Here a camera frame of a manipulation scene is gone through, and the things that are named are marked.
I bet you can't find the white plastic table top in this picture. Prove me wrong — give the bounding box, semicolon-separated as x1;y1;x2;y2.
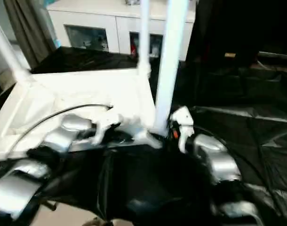
0;67;163;163

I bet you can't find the white plastic table leg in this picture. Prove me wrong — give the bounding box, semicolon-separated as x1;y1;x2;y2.
0;13;33;83
152;0;189;137
137;0;151;74

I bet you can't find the black plastic mat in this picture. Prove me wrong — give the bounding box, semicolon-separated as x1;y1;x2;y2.
0;46;287;226

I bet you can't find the black stand leg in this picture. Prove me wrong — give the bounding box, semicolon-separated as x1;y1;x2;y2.
40;199;57;210

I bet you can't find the black box with yellow label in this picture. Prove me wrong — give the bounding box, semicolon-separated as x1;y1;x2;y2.
185;0;260;67

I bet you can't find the white glass-door cabinet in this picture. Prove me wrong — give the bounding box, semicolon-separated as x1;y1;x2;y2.
46;0;196;61

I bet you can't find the grey-brown curtain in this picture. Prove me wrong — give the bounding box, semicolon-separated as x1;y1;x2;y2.
4;0;57;68

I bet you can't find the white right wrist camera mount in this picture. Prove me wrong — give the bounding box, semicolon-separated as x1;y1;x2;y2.
168;105;195;154

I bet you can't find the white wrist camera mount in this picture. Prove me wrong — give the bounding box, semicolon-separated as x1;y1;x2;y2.
91;110;123;146
168;105;195;154

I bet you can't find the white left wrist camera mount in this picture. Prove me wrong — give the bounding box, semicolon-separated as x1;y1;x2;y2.
91;110;123;146

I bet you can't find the dark metal rail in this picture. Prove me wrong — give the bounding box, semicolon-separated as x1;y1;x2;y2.
258;50;287;60

